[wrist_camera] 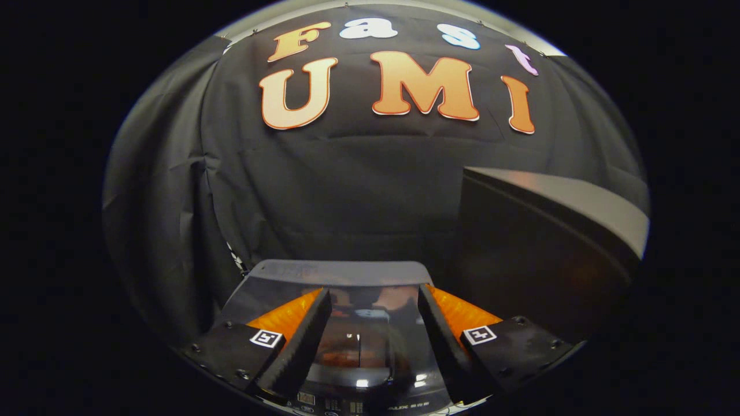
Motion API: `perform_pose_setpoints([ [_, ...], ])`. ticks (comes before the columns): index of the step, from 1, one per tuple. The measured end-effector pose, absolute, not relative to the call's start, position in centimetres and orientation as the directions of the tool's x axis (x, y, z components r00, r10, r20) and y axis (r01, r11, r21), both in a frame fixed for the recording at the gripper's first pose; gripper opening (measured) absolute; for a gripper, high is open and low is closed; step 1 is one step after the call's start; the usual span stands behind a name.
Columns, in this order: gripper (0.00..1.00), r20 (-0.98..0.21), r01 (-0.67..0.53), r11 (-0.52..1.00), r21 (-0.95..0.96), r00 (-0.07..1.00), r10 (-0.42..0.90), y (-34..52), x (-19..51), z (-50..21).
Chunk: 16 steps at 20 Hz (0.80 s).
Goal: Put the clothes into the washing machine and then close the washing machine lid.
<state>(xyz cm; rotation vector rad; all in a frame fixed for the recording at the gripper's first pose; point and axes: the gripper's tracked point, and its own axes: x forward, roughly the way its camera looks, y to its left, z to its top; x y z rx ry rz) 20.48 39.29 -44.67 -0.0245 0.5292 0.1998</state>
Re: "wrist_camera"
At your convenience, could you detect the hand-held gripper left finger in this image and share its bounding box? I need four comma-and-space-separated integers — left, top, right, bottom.
180, 288, 332, 399

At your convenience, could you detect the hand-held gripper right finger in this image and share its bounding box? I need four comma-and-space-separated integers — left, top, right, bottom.
417, 284, 573, 404

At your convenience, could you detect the dark grey washing machine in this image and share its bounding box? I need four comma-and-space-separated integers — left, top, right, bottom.
217, 259, 463, 416

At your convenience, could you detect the black backdrop cloth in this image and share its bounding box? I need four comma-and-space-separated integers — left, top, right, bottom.
103, 5, 651, 347

